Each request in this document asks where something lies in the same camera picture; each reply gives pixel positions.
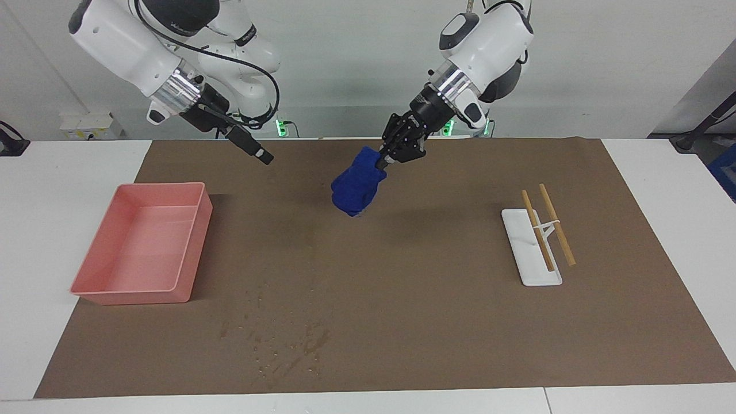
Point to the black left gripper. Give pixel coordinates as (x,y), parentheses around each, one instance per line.
(417,123)

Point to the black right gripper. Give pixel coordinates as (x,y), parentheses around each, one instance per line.
(207,112)

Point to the blue towel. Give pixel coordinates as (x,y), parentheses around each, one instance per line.
(356,184)

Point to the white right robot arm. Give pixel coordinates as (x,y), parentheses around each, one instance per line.
(126,46)

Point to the white towel rack base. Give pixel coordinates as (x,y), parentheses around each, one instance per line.
(532,259)

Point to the scattered water droplets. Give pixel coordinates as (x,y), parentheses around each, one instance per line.
(313,345)

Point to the pink plastic bin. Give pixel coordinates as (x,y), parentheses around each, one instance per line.
(144,247)

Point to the white power strip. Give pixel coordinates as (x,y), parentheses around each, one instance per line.
(89,125)

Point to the brown table mat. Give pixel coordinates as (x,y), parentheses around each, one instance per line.
(402,322)

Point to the darker wooden rack rod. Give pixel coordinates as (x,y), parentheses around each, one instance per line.
(543,247)

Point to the light wooden rack rod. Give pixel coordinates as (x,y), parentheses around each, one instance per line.
(560,236)

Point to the blue crate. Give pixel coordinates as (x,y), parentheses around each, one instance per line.
(725,178)

